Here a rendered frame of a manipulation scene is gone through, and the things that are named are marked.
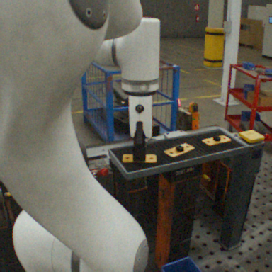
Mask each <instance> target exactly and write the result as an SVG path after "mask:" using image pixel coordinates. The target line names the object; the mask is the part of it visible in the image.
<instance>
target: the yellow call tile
mask: <svg viewBox="0 0 272 272"><path fill-rule="evenodd" d="M239 136H240V137H242V138H243V139H245V140H246V141H248V142H250V143H253V142H258V141H262V140H264V138H265V137H264V136H263V135H261V134H259V133H258V132H254V131H253V130H250V131H244V132H239Z"/></svg>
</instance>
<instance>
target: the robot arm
mask: <svg viewBox="0 0 272 272"><path fill-rule="evenodd" d="M159 30H160V21H159V20H158V19H155V18H143V17H142V7H141V4H140V1H139V0H0V179H1V181H2V182H3V184H4V185H5V187H6V188H7V191H8V192H9V193H10V194H11V195H12V196H13V198H14V200H15V201H16V202H17V203H18V204H19V205H20V206H21V208H22V209H23V211H22V212H21V214H20V215H19V216H18V217H17V220H16V222H15V225H14V227H13V244H14V248H15V252H16V256H17V257H18V260H19V261H20V263H21V265H22V266H23V267H24V269H25V270H26V272H144V271H145V269H146V265H147V264H148V262H147V260H148V253H149V252H148V251H149V247H148V244H147V239H146V236H145V234H144V232H143V230H142V228H141V227H140V226H139V223H138V222H137V220H136V219H135V218H134V217H133V216H132V215H131V214H130V213H129V212H128V211H127V210H126V209H125V208H124V207H123V206H122V205H121V204H120V203H119V202H118V201H117V200H116V199H115V198H113V197H112V196H111V195H110V194H109V193H108V192H107V191H106V190H105V189H104V188H103V187H102V186H101V185H100V184H99V183H98V181H97V180H96V179H95V178H94V177H93V175H92V174H91V172H90V171H89V169H88V167H87V165H86V162H85V161H84V158H83V155H82V153H81V149H80V146H79V142H78V139H77V136H76V133H75V130H74V126H73V122H72V115H71V111H72V97H73V95H74V91H75V89H76V87H77V85H78V83H79V81H80V79H81V78H82V77H83V75H84V73H85V71H86V70H87V69H88V67H89V65H90V64H91V62H92V61H94V62H95V63H97V64H99V65H103V66H108V67H109V66H118V67H120V68H121V71H122V88H123V89H124V94H127V95H129V104H130V132H131V136H132V137H134V145H133V160H134V161H146V159H147V141H146V137H149V138H151V137H152V95H155V94H156V93H157V89H158V88H159V48H160V37H159ZM143 139H144V140H143Z"/></svg>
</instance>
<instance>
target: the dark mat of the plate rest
mask: <svg viewBox="0 0 272 272"><path fill-rule="evenodd" d="M221 135H224V136H226V137H228V138H229V139H231V141H230V142H225V143H221V144H217V145H213V146H207V145H206V143H204V142H202V141H203V140H206V139H208V138H212V137H214V136H221ZM182 144H187V145H190V146H192V147H194V148H195V149H194V150H191V151H189V152H186V153H184V154H182V155H179V156H177V157H170V156H169V155H168V154H165V153H164V151H166V150H168V149H171V148H174V147H176V146H178V145H182ZM240 147H244V146H243V145H242V144H240V143H238V142H237V141H236V140H233V139H232V138H231V137H229V136H228V135H226V134H224V133H223V132H220V131H216V132H209V133H205V134H201V135H194V136H190V137H183V138H179V139H175V140H167V141H163V142H156V143H152V144H147V154H154V155H156V156H157V162H156V163H131V162H123V161H122V159H123V155H124V154H133V147H130V148H125V149H118V150H113V151H112V153H113V154H114V156H115V157H116V159H117V160H118V161H119V162H120V163H121V164H122V165H123V166H124V168H125V169H126V171H127V172H128V173H129V172H133V171H139V170H143V169H148V168H152V167H156V166H161V165H165V164H171V163H175V162H180V161H184V160H187V159H194V158H197V157H203V156H206V155H210V154H216V153H219V152H225V151H228V150H231V149H236V148H240Z"/></svg>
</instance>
